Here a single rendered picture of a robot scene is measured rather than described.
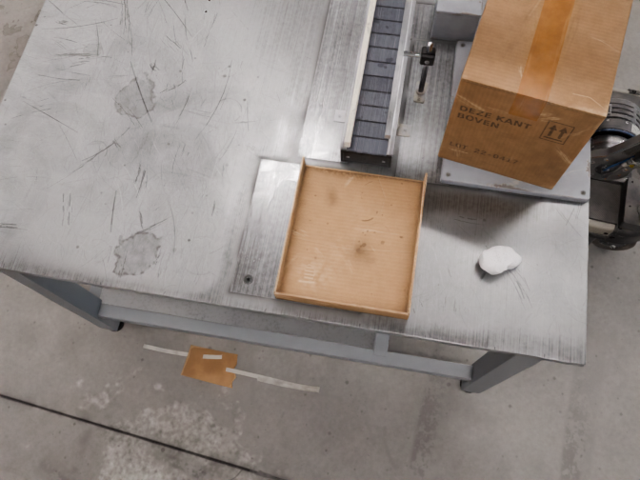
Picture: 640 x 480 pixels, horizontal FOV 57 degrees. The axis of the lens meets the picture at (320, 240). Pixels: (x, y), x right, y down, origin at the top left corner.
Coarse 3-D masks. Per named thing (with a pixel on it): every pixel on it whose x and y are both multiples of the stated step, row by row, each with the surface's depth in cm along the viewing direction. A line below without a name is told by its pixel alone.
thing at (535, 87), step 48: (528, 0) 103; (576, 0) 103; (624, 0) 102; (480, 48) 100; (528, 48) 99; (576, 48) 99; (480, 96) 100; (528, 96) 96; (576, 96) 96; (480, 144) 113; (528, 144) 108; (576, 144) 103
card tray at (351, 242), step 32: (320, 192) 123; (352, 192) 123; (384, 192) 122; (416, 192) 122; (320, 224) 120; (352, 224) 120; (384, 224) 120; (416, 224) 119; (288, 256) 118; (320, 256) 118; (352, 256) 118; (384, 256) 117; (416, 256) 113; (288, 288) 116; (320, 288) 115; (352, 288) 115; (384, 288) 115
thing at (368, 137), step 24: (384, 0) 135; (384, 24) 132; (384, 48) 130; (384, 72) 128; (360, 96) 126; (384, 96) 125; (360, 120) 124; (384, 120) 123; (360, 144) 121; (384, 144) 121
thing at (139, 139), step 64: (64, 0) 145; (128, 0) 144; (192, 0) 143; (256, 0) 143; (320, 0) 142; (64, 64) 138; (128, 64) 137; (192, 64) 137; (256, 64) 136; (320, 64) 135; (448, 64) 134; (0, 128) 132; (64, 128) 132; (128, 128) 131; (192, 128) 130; (256, 128) 130; (320, 128) 129; (0, 192) 126; (64, 192) 126; (128, 192) 125; (192, 192) 125; (256, 192) 124; (448, 192) 122; (0, 256) 121; (64, 256) 120; (128, 256) 120; (192, 256) 119; (256, 256) 119; (448, 256) 117; (576, 256) 116; (320, 320) 114; (384, 320) 113; (448, 320) 113; (512, 320) 112; (576, 320) 112
